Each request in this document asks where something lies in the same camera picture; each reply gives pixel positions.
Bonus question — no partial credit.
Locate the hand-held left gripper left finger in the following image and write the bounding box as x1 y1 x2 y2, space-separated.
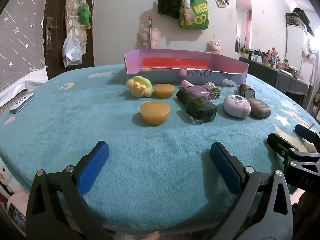
26 141 113 240

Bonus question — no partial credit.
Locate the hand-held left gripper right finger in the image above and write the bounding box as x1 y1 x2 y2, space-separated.
210 142 293 240

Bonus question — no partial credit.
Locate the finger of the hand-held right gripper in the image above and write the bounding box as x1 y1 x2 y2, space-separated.
294 124 320 144
267 132 320 170

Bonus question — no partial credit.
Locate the brown eyeshadow case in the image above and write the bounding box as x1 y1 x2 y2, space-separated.
246 97 271 119

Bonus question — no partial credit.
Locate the pink round case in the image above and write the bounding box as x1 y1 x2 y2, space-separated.
223 94 251 118

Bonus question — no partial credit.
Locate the glitter bottle with brown ball cap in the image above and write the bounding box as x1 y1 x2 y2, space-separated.
238 83 255 99

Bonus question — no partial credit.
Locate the dark green nail polish bottle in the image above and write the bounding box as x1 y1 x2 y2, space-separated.
176 90 217 124

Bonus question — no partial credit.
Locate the clear glass cup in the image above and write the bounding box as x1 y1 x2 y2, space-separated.
221 79 242 95

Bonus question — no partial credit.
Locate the large amber soap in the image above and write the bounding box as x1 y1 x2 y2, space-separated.
139 101 171 126

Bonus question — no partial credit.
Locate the pink nail polish bottle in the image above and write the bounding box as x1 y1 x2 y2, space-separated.
181 80 210 100

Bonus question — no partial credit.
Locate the gold studded cylinder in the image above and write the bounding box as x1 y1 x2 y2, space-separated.
204 82 221 96

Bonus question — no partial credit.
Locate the green hooded bear toy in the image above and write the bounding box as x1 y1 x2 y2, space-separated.
126 76 152 98

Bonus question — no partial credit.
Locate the small amber soap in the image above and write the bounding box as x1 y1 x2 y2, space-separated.
153 84 175 99

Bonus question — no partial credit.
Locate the pink cardboard box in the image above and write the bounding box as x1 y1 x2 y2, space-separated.
123 49 250 85

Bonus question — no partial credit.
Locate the teal fleece blanket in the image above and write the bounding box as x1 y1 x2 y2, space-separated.
0 64 320 230

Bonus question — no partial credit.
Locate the table with black cloth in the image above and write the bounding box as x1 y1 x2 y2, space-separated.
239 56 309 97

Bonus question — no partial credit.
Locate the group of cosmetics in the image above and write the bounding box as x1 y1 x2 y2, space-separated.
235 37 303 78

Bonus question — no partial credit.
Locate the snowman plush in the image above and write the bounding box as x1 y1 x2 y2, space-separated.
0 159 23 198

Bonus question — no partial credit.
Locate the white framed board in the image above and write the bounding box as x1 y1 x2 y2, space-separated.
285 12 313 70

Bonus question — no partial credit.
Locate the silver tin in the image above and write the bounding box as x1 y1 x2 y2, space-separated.
9 93 34 114

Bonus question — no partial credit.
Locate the pink deer plush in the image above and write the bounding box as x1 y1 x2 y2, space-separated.
206 40 223 55

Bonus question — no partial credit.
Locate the clear plastic bag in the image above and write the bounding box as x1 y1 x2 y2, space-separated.
62 29 83 68

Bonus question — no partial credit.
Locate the red paper liner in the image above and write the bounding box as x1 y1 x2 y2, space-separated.
141 58 209 70

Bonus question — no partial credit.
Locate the doorway with pink curtain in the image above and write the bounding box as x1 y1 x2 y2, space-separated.
235 0 252 53

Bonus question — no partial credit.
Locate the pink pig plush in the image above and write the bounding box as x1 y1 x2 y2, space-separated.
139 24 160 49

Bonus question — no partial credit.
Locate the green tote bag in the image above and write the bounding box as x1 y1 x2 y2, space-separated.
179 0 209 30

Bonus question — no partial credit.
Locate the green plush toy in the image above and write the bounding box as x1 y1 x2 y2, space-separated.
77 3 92 29

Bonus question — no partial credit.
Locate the panda plush charm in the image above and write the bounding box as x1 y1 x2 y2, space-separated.
180 0 192 13

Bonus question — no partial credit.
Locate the dark wooden door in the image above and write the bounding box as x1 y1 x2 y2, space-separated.
44 0 97 80

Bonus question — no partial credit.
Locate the black backpack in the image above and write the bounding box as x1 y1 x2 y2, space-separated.
158 0 185 19

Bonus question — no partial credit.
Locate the metal door handle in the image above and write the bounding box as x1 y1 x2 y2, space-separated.
44 17 60 52

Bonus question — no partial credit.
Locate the mop handle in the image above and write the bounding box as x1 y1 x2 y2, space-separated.
147 16 153 49

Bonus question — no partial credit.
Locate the star print wall sheet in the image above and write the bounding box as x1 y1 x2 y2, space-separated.
0 0 50 93

